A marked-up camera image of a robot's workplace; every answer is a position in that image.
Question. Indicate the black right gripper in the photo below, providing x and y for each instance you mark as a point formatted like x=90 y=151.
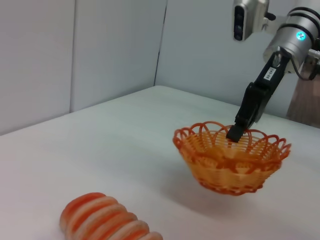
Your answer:
x=271 y=75

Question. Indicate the orange woven plastic basket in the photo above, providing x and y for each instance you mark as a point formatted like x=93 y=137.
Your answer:
x=232 y=172

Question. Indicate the orange striped toy bread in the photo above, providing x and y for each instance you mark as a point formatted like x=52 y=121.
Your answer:
x=105 y=217

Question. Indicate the brown panel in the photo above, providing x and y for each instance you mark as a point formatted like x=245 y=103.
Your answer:
x=306 y=100

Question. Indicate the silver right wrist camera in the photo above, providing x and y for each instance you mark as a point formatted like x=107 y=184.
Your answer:
x=250 y=17

